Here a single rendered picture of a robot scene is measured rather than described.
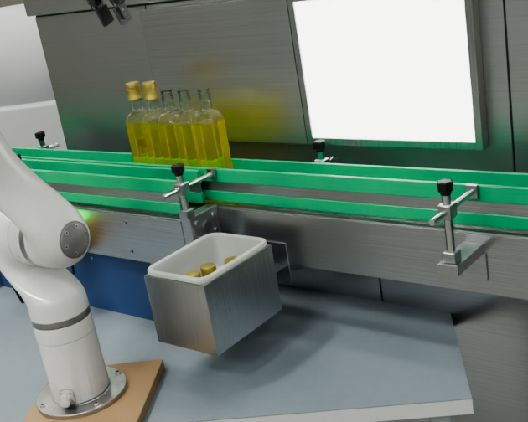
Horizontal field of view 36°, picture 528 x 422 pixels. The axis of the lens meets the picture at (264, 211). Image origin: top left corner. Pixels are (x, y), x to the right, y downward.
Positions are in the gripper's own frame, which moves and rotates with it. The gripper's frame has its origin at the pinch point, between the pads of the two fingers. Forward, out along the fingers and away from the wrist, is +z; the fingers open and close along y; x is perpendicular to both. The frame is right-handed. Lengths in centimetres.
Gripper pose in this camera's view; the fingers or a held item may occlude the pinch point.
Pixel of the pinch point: (113, 15)
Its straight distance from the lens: 182.1
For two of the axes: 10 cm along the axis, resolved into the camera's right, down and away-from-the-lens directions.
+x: -5.1, 6.5, -5.6
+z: 3.6, 7.6, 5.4
